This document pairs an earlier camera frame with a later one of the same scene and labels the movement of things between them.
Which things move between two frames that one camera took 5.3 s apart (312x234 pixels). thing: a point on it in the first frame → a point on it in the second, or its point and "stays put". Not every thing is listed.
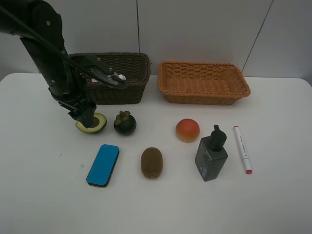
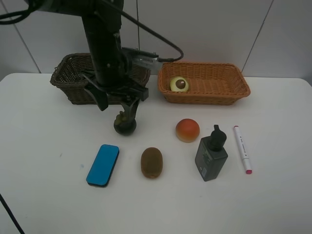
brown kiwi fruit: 151,162 stays put
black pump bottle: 211,154 stays put
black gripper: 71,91 → 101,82
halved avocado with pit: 100,122 → 179,84
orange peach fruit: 187,130 stays put
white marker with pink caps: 244,156 stays put
